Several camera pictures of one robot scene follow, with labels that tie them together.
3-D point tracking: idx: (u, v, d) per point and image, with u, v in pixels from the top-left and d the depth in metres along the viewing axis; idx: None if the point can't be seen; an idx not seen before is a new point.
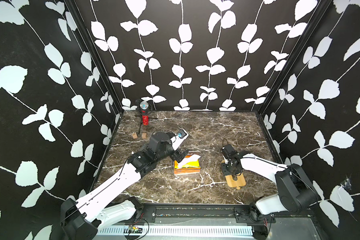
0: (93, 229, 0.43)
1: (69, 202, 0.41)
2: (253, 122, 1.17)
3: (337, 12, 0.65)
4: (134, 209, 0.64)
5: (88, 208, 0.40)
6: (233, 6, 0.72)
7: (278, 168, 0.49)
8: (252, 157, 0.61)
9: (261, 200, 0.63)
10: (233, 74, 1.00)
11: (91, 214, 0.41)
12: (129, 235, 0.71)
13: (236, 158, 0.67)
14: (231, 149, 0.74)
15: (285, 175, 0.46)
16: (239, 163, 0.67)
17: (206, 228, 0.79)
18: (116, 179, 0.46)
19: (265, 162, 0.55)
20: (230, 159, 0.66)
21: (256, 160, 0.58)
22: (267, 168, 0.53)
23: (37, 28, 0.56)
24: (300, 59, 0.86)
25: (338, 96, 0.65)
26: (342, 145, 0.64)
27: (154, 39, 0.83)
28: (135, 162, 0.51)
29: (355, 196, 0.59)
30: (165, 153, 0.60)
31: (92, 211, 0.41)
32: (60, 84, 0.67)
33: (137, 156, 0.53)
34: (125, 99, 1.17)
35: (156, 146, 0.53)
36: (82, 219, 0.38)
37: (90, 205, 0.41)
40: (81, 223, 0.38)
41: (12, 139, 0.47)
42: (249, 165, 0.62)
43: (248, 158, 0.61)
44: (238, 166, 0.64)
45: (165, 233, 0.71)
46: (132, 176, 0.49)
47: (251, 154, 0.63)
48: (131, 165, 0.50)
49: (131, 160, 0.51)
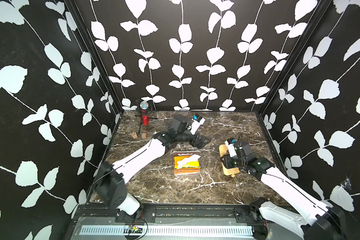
0: (124, 189, 0.46)
1: (107, 164, 0.45)
2: (253, 122, 1.18)
3: (337, 12, 0.65)
4: (138, 204, 0.65)
5: (124, 169, 0.45)
6: (233, 6, 0.72)
7: (315, 209, 0.42)
8: (281, 178, 0.51)
9: (269, 209, 0.60)
10: (233, 74, 1.00)
11: (128, 175, 0.46)
12: (129, 235, 0.71)
13: (255, 167, 0.57)
14: (249, 151, 0.62)
15: (326, 222, 0.39)
16: (258, 173, 0.57)
17: (206, 228, 0.80)
18: (145, 149, 0.51)
19: (296, 190, 0.47)
20: (247, 168, 0.60)
21: (285, 184, 0.49)
22: (299, 200, 0.45)
23: (37, 28, 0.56)
24: (300, 59, 0.86)
25: (338, 96, 0.65)
26: (342, 145, 0.64)
27: (154, 39, 0.83)
28: (159, 139, 0.56)
29: (355, 196, 0.59)
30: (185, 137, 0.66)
31: (128, 172, 0.45)
32: (60, 84, 0.67)
33: (161, 134, 0.58)
34: (125, 99, 1.17)
35: (177, 127, 0.59)
36: (117, 179, 0.42)
37: (126, 167, 0.45)
40: (116, 183, 0.41)
41: (12, 139, 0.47)
42: (274, 186, 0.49)
43: (275, 178, 0.51)
44: (257, 176, 0.58)
45: (165, 233, 0.71)
46: (159, 148, 0.54)
47: (279, 172, 0.52)
48: (157, 140, 0.55)
49: (156, 137, 0.56)
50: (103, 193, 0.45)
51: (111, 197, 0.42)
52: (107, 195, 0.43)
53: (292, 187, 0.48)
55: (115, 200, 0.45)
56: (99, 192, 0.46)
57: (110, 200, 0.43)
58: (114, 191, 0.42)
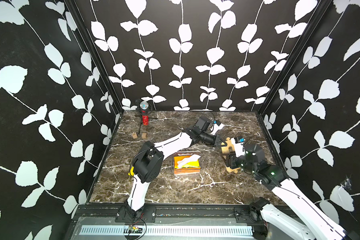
0: (158, 169, 0.55)
1: (149, 143, 0.54)
2: (253, 122, 1.17)
3: (337, 12, 0.65)
4: (141, 205, 0.67)
5: (164, 149, 0.54)
6: (233, 6, 0.72)
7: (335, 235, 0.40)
8: (297, 194, 0.47)
9: (272, 214, 0.60)
10: (233, 75, 1.00)
11: (167, 154, 0.57)
12: (129, 235, 0.71)
13: (268, 177, 0.52)
14: (262, 158, 0.56)
15: None
16: (271, 184, 0.52)
17: (206, 228, 0.80)
18: (177, 138, 0.61)
19: (312, 208, 0.44)
20: (260, 176, 0.54)
21: (301, 201, 0.46)
22: (315, 219, 0.43)
23: (37, 28, 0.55)
24: (300, 59, 0.86)
25: (338, 95, 0.65)
26: (342, 145, 0.64)
27: (154, 39, 0.83)
28: (187, 133, 0.66)
29: (355, 196, 0.59)
30: (210, 139, 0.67)
31: (167, 151, 0.56)
32: (60, 84, 0.67)
33: (189, 130, 0.68)
34: (125, 99, 1.17)
35: (202, 126, 0.71)
36: (158, 155, 0.51)
37: (165, 147, 0.55)
40: (158, 157, 0.50)
41: (12, 139, 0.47)
42: (287, 200, 0.50)
43: (290, 192, 0.48)
44: (269, 185, 0.54)
45: (166, 233, 0.71)
46: (188, 141, 0.65)
47: (294, 186, 0.49)
48: (186, 133, 0.65)
49: (184, 130, 0.67)
50: (141, 168, 0.53)
51: (149, 171, 0.51)
52: (147, 169, 0.52)
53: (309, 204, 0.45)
55: (150, 175, 0.53)
56: (137, 167, 0.54)
57: (147, 173, 0.51)
58: (154, 166, 0.51)
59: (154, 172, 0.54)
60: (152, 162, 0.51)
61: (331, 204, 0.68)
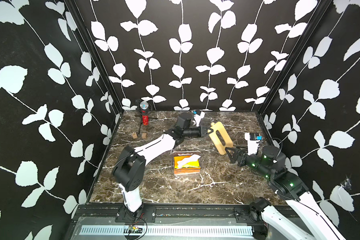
0: (141, 175, 0.51)
1: (129, 149, 0.50)
2: (253, 122, 1.17)
3: (337, 12, 0.65)
4: (138, 203, 0.65)
5: (145, 153, 0.51)
6: (233, 6, 0.72)
7: None
8: (315, 210, 0.43)
9: (274, 217, 0.60)
10: (233, 74, 1.00)
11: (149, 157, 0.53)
12: (129, 235, 0.71)
13: (285, 187, 0.47)
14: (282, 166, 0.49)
15: None
16: (288, 194, 0.47)
17: (206, 228, 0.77)
18: (159, 140, 0.58)
19: (331, 229, 0.41)
20: (277, 185, 0.48)
21: (319, 219, 0.43)
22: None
23: (37, 28, 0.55)
24: (300, 59, 0.86)
25: (338, 95, 0.65)
26: (342, 145, 0.64)
27: (154, 39, 0.83)
28: (169, 134, 0.63)
29: (355, 196, 0.59)
30: (195, 131, 0.73)
31: (149, 155, 0.52)
32: (60, 84, 0.67)
33: (171, 131, 0.66)
34: (125, 99, 1.17)
35: (183, 123, 0.66)
36: (140, 160, 0.47)
37: (146, 151, 0.52)
40: (139, 163, 0.46)
41: (12, 139, 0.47)
42: (304, 216, 0.46)
43: (308, 209, 0.44)
44: (286, 196, 0.48)
45: (166, 233, 0.71)
46: (171, 142, 0.62)
47: (313, 202, 0.45)
48: (169, 135, 0.63)
49: (167, 132, 0.64)
50: (122, 176, 0.49)
51: (131, 178, 0.47)
52: (128, 176, 0.47)
53: (325, 221, 0.42)
55: (133, 183, 0.49)
56: (118, 176, 0.49)
57: (129, 181, 0.47)
58: (135, 172, 0.47)
59: (136, 179, 0.49)
60: (133, 168, 0.47)
61: (331, 204, 0.68)
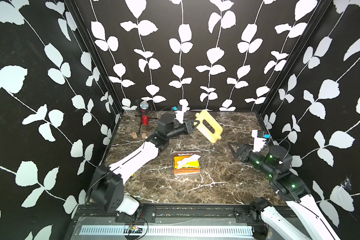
0: (120, 193, 0.46)
1: (103, 167, 0.45)
2: (253, 122, 1.18)
3: (337, 12, 0.65)
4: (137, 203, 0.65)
5: (122, 171, 0.45)
6: (233, 6, 0.72)
7: None
8: (316, 214, 0.43)
9: (273, 217, 0.60)
10: (233, 75, 1.00)
11: (126, 175, 0.47)
12: (129, 235, 0.71)
13: (286, 188, 0.47)
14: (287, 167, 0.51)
15: None
16: (288, 195, 0.47)
17: (206, 228, 0.80)
18: (140, 151, 0.53)
19: (330, 232, 0.41)
20: (278, 186, 0.48)
21: (319, 222, 0.42)
22: None
23: (37, 28, 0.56)
24: (300, 59, 0.86)
25: (338, 95, 0.65)
26: (342, 145, 0.64)
27: (154, 39, 0.83)
28: (151, 141, 0.58)
29: (355, 196, 0.59)
30: (181, 129, 0.67)
31: (125, 173, 0.46)
32: (60, 84, 0.67)
33: (153, 137, 0.61)
34: (125, 99, 1.17)
35: (164, 128, 0.59)
36: (115, 180, 0.42)
37: (123, 168, 0.46)
40: (115, 183, 0.42)
41: (12, 139, 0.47)
42: (303, 218, 0.46)
43: (308, 211, 0.44)
44: (287, 196, 0.48)
45: (165, 233, 0.71)
46: (153, 150, 0.56)
47: (314, 205, 0.44)
48: (150, 142, 0.58)
49: (148, 139, 0.59)
50: (101, 197, 0.44)
51: (109, 199, 0.42)
52: (105, 197, 0.43)
53: (324, 224, 0.42)
55: (112, 203, 0.44)
56: (96, 196, 0.44)
57: (107, 202, 0.42)
58: (112, 192, 0.42)
59: (115, 199, 0.45)
60: (109, 189, 0.42)
61: (331, 204, 0.68)
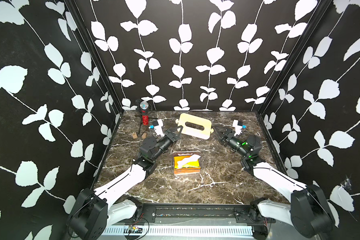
0: (103, 221, 0.44)
1: (87, 191, 0.43)
2: (253, 122, 1.17)
3: (337, 11, 0.65)
4: (135, 206, 0.65)
5: (107, 195, 0.44)
6: (233, 6, 0.72)
7: (296, 187, 0.46)
8: (268, 167, 0.57)
9: (265, 203, 0.62)
10: (233, 75, 1.00)
11: (111, 200, 0.46)
12: (129, 235, 0.71)
13: (249, 165, 0.64)
14: (257, 150, 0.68)
15: (302, 195, 0.43)
16: (251, 169, 0.64)
17: (206, 228, 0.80)
18: (128, 175, 0.53)
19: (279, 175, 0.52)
20: (245, 164, 0.65)
21: (272, 172, 0.54)
22: (283, 183, 0.49)
23: (36, 28, 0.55)
24: (300, 59, 0.85)
25: (338, 95, 0.65)
26: (342, 145, 0.64)
27: (154, 39, 0.83)
28: (139, 164, 0.59)
29: (355, 196, 0.59)
30: (167, 143, 0.66)
31: (111, 197, 0.45)
32: (60, 84, 0.67)
33: (142, 159, 0.61)
34: (125, 99, 1.17)
35: (148, 153, 0.58)
36: (100, 205, 0.41)
37: (109, 193, 0.45)
40: (99, 210, 0.40)
41: (12, 139, 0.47)
42: (262, 175, 0.59)
43: (263, 168, 0.58)
44: (249, 171, 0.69)
45: (165, 233, 0.71)
46: (141, 173, 0.56)
47: (266, 164, 0.59)
48: (138, 165, 0.58)
49: (136, 162, 0.59)
50: (82, 224, 0.42)
51: (90, 228, 0.40)
52: (86, 226, 0.41)
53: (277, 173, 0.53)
55: (94, 233, 0.42)
56: (76, 225, 0.42)
57: (88, 232, 0.40)
58: (95, 220, 0.40)
59: (98, 227, 0.42)
60: (92, 215, 0.40)
61: (331, 204, 0.68)
